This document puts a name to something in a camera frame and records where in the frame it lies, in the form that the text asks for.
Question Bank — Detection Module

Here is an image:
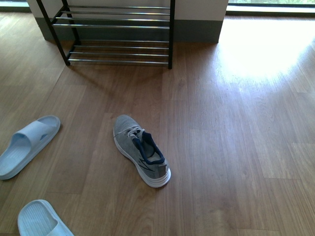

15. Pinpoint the grey knit sneaker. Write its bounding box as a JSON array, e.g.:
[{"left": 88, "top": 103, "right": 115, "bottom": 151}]
[{"left": 113, "top": 115, "right": 171, "bottom": 188}]

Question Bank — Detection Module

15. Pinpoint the light blue slide sandal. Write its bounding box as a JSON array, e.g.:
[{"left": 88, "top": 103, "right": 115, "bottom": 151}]
[
  {"left": 0, "top": 116, "right": 61, "bottom": 180},
  {"left": 18, "top": 200, "right": 73, "bottom": 236}
]

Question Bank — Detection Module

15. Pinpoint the black metal shoe rack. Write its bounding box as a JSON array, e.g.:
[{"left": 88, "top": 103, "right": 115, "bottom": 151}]
[{"left": 36, "top": 0, "right": 176, "bottom": 69}]

